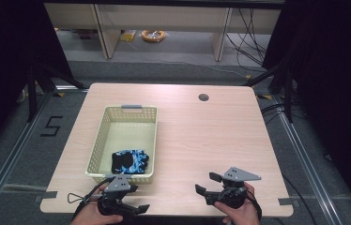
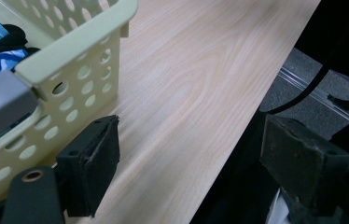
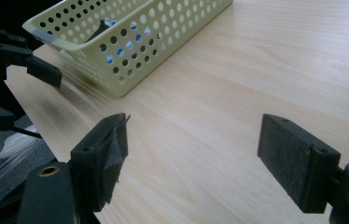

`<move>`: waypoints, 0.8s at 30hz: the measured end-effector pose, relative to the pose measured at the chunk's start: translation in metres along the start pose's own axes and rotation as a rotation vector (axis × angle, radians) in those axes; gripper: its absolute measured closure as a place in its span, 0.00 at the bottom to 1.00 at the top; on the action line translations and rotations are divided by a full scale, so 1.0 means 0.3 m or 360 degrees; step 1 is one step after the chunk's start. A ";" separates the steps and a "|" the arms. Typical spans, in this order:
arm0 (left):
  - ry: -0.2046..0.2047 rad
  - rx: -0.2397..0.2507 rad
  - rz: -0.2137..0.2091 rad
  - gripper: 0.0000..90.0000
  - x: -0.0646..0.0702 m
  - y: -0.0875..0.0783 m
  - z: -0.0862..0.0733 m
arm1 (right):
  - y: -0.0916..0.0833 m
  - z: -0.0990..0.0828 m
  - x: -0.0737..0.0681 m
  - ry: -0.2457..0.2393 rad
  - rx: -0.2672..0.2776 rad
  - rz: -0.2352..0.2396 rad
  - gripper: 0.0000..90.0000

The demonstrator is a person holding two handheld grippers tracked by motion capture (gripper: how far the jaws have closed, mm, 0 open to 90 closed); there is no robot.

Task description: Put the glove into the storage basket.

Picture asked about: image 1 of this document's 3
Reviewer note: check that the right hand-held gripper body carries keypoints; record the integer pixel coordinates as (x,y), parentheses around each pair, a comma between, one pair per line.
(237,175)

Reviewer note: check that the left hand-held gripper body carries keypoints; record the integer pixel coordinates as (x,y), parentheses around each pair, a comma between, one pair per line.
(117,184)

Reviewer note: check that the blue black patterned glove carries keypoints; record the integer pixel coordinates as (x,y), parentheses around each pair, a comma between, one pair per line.
(131,162)

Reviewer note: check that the cream perforated plastic basket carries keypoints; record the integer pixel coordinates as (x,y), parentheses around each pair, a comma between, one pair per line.
(126,134)

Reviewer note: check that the person's right hand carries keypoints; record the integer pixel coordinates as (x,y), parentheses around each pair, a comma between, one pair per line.
(242,215)

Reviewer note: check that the person's left hand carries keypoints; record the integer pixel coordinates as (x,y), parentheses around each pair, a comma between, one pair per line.
(89,215)

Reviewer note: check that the grey tape strip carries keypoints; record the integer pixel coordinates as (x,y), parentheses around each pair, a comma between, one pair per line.
(50,195)
(285,201)

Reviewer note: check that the black tape floor number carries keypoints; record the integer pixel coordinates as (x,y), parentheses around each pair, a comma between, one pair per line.
(51,126)

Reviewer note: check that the black metal stand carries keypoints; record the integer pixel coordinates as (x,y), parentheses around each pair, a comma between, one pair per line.
(33,93)
(287,93)

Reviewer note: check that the dark curtain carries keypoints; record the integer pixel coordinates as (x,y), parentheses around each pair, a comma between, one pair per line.
(336,78)
(1,47)

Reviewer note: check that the yellow packet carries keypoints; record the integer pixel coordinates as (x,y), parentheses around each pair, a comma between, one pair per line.
(128,36)

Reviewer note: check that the white shelf unit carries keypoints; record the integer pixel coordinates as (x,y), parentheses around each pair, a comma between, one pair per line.
(164,18)

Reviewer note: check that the metal floor rail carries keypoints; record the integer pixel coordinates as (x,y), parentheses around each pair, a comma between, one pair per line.
(11,156)
(308,162)

